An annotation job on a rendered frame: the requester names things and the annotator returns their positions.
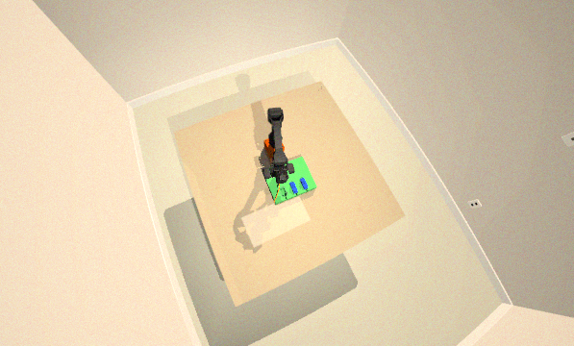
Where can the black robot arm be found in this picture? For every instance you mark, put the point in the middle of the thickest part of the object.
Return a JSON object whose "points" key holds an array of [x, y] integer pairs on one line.
{"points": [[275, 118]]}

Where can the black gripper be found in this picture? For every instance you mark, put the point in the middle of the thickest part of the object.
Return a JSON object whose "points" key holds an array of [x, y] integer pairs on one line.
{"points": [[270, 174]]}

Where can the green flat panel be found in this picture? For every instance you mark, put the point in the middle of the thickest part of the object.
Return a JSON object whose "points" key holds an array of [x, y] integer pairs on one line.
{"points": [[300, 182]]}

